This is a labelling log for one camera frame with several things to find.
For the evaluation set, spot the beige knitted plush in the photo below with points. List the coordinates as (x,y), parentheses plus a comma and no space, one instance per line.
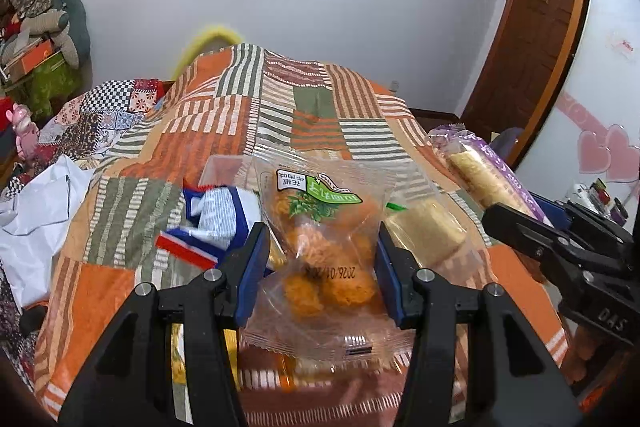
(52,24)

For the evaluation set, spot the pink plush toy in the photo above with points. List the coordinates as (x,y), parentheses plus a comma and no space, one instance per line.
(26,132)

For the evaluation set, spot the blue white snack packet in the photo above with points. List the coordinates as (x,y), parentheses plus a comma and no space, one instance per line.
(215,217)

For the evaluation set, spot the checkered patchwork quilt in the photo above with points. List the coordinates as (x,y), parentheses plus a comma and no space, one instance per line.
(100,117)

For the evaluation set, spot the pink ribbon sticker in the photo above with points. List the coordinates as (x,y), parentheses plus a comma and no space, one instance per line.
(575,109)

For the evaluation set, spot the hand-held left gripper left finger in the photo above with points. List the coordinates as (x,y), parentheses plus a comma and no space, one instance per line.
(250,277)

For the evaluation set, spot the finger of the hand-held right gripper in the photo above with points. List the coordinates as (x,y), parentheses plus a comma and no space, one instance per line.
(552,209)
(520,227)

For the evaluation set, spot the yellow striped cookie packet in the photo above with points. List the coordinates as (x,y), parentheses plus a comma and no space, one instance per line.
(176,357)

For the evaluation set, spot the clear plastic container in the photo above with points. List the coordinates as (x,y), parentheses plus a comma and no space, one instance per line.
(225,169)

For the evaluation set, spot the white wardrobe door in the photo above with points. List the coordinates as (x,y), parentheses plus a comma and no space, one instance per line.
(600,57)

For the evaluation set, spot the white crumpled cloth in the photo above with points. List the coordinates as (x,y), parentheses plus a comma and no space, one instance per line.
(40,217)

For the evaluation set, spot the small toiletry bottles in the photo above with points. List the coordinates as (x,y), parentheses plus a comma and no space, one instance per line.
(600,199)

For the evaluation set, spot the pink heart sticker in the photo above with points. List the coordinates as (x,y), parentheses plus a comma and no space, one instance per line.
(592,152)
(622,152)

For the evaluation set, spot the person's right hand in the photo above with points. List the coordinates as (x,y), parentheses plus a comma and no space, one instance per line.
(580,354)

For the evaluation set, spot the grey-green pillow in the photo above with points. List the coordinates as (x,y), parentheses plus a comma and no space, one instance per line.
(75,27)

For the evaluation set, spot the patterned dark cushion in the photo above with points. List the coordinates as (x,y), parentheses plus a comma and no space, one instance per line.
(32,1)

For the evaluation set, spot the white wall outlet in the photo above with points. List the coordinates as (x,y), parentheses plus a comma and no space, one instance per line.
(394,87)

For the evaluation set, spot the clear orange snack packet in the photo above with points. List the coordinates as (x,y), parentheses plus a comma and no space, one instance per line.
(325,257)

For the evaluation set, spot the tan cracker packet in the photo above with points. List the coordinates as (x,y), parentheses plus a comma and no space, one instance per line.
(427,229)

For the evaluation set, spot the brown wooden door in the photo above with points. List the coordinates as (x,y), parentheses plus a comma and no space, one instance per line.
(530,37)

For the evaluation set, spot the orange cardboard box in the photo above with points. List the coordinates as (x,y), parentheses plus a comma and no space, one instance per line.
(27,59)

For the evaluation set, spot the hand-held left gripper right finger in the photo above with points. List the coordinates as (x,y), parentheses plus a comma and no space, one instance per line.
(390,277)

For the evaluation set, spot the grey bag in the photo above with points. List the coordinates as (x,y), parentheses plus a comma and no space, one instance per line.
(507,147)

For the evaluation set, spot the purple wafer packet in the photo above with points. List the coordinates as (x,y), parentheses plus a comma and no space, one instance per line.
(495,172)

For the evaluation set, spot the orange striped patchwork blanket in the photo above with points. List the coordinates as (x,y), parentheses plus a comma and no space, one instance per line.
(320,117)

